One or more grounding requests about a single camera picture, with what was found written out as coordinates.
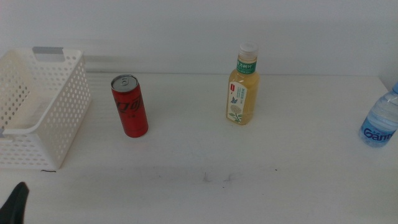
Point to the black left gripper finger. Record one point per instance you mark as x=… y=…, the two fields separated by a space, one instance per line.
x=14 y=207

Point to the red soda can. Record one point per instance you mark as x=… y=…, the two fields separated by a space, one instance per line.
x=130 y=109

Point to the yellow tea bottle white cap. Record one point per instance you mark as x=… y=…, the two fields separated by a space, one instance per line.
x=247 y=93

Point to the clear water bottle blue label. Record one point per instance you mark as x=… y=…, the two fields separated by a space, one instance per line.
x=381 y=121

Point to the white perforated plastic basket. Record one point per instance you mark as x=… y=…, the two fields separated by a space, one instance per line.
x=65 y=124

